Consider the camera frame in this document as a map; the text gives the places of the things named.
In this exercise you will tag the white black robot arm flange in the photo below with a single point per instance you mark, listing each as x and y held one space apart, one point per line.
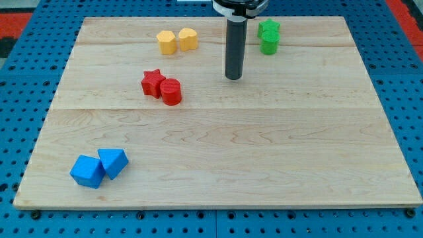
240 9

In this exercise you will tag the red star block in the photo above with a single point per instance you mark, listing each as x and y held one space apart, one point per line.
151 83

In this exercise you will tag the green cylinder block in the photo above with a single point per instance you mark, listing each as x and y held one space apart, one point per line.
269 42

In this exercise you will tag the light wooden board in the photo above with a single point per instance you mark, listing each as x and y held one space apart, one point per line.
301 129

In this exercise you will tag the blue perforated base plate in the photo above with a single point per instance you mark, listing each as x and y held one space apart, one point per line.
33 69

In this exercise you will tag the blue triangular prism block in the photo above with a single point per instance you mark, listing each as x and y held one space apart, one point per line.
113 160

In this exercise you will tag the yellow heart block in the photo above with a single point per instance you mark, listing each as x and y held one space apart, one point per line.
188 39

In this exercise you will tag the blue cube block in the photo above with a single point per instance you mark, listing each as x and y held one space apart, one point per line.
88 171

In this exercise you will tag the green star block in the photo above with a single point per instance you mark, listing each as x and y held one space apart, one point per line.
267 25

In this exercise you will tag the red cylinder block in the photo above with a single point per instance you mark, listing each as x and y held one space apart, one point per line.
171 91

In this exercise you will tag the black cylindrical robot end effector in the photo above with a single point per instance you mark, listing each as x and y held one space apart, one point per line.
235 41

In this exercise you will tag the yellow pentagon block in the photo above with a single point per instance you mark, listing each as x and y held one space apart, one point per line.
167 42

